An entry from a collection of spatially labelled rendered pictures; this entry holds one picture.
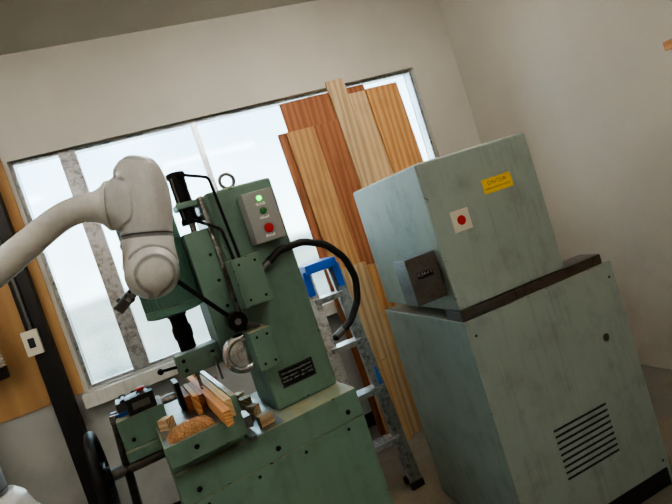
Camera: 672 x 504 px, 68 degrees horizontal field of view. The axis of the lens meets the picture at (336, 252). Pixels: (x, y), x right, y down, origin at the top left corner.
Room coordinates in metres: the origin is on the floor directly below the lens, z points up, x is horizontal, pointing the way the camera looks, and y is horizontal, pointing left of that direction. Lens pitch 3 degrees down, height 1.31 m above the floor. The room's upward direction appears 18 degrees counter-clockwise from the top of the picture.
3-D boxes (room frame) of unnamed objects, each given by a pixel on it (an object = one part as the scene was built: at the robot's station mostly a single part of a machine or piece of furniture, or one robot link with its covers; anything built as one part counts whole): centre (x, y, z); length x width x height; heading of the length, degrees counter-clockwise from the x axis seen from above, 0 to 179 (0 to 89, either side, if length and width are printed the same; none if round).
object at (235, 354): (1.51, 0.37, 1.02); 0.12 x 0.03 x 0.12; 115
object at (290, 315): (1.69, 0.28, 1.16); 0.22 x 0.22 x 0.72; 25
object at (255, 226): (1.58, 0.19, 1.40); 0.10 x 0.06 x 0.16; 115
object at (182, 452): (1.54, 0.64, 0.87); 0.61 x 0.30 x 0.06; 25
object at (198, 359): (1.58, 0.52, 1.03); 0.14 x 0.07 x 0.09; 115
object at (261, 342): (1.51, 0.30, 1.02); 0.09 x 0.07 x 0.12; 25
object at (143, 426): (1.50, 0.72, 0.91); 0.15 x 0.14 x 0.09; 25
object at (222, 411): (1.54, 0.52, 0.92); 0.62 x 0.02 x 0.04; 25
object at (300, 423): (1.62, 0.43, 0.76); 0.57 x 0.45 x 0.09; 115
